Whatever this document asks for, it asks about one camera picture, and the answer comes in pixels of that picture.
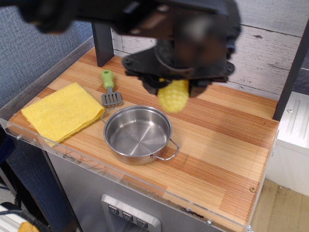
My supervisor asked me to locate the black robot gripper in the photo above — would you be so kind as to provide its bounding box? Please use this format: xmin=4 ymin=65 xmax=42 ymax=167
xmin=122 ymin=40 xmax=235 ymax=98

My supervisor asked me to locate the yellow plastic corn cob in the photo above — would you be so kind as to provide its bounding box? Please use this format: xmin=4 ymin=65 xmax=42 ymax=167
xmin=157 ymin=80 xmax=189 ymax=113

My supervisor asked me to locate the small stainless steel pot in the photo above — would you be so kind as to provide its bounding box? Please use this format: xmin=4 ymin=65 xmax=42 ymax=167
xmin=100 ymin=105 xmax=179 ymax=165

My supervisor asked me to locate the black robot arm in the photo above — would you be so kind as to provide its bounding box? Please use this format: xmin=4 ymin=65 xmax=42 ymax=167
xmin=0 ymin=0 xmax=241 ymax=98

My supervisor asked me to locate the white grooved side block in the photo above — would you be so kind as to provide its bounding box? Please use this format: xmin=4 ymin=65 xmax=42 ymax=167
xmin=266 ymin=92 xmax=309 ymax=196

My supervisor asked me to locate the yellow folded cloth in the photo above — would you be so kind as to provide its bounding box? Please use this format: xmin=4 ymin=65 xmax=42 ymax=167
xmin=21 ymin=83 xmax=104 ymax=146

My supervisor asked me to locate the silver button control panel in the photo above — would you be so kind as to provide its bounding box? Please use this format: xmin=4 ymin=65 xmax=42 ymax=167
xmin=101 ymin=194 xmax=161 ymax=232

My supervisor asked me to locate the clear acrylic front guard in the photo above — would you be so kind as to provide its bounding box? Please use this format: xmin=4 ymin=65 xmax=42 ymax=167
xmin=0 ymin=119 xmax=251 ymax=232

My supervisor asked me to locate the green handled grey toy spatula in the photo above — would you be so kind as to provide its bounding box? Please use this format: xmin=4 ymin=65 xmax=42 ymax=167
xmin=101 ymin=70 xmax=122 ymax=107

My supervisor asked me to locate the dark right upright post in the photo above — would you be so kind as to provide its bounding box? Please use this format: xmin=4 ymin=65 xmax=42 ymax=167
xmin=272 ymin=0 xmax=309 ymax=121

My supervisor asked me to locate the dark upright post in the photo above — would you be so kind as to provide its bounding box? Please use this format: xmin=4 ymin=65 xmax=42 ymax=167
xmin=91 ymin=22 xmax=114 ymax=67
xmin=272 ymin=0 xmax=309 ymax=121

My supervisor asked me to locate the dark left upright post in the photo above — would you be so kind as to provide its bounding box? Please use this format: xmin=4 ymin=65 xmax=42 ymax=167
xmin=91 ymin=22 xmax=114 ymax=67

